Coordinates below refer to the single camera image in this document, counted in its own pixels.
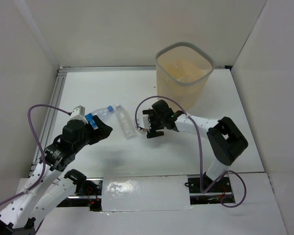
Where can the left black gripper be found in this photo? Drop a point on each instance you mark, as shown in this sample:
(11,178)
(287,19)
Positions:
(95,132)

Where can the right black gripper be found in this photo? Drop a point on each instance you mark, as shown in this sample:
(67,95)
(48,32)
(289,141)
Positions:
(152,114)

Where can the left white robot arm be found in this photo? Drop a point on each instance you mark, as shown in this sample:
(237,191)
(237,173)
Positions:
(50,184)

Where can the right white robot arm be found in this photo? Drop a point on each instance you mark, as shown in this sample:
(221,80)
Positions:
(226,140)

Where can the beige mesh waste bin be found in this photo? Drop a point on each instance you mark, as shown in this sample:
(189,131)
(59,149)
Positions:
(185,94)

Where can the blue cap labelled bottle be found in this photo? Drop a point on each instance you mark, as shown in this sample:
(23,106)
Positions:
(102,113)

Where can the clear bottle middle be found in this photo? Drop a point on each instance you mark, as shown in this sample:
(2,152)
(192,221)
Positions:
(125,122)

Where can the white front cover panel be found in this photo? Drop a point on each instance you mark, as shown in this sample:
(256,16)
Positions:
(156,193)

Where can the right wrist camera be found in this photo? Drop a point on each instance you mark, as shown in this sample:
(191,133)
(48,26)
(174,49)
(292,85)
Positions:
(143,124)

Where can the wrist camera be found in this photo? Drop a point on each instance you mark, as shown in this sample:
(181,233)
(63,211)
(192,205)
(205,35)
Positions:
(78,113)
(143,124)

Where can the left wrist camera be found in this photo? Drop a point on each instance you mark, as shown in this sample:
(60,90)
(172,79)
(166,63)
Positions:
(78,113)

